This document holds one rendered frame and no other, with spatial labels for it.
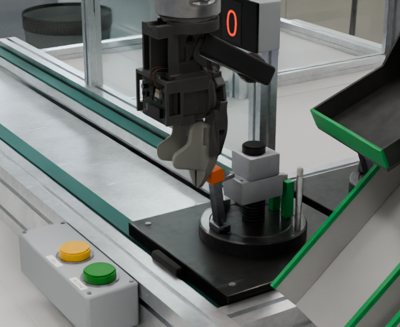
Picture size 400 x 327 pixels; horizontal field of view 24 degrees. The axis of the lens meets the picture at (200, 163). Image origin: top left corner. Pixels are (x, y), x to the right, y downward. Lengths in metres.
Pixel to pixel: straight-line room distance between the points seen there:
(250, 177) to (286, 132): 0.78
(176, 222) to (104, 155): 0.42
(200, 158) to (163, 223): 0.17
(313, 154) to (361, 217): 0.81
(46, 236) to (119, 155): 0.43
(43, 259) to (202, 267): 0.21
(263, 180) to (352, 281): 0.24
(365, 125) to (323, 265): 0.17
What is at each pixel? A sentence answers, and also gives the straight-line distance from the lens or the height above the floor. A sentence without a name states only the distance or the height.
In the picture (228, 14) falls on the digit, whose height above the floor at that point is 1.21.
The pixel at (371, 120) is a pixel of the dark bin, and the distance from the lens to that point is 0.94.
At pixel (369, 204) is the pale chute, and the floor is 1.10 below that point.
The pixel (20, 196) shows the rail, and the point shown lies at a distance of 1.47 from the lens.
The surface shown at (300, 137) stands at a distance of 1.92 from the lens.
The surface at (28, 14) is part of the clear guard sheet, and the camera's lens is 2.46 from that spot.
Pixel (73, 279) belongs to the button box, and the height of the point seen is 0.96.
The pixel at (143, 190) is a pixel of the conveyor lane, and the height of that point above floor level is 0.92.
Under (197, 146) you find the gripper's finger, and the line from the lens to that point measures 1.11.
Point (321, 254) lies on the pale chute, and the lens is 1.02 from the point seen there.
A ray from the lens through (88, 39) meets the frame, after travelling 1.89.
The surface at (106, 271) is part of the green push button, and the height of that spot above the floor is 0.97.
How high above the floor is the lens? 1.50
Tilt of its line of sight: 21 degrees down
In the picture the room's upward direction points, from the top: straight up
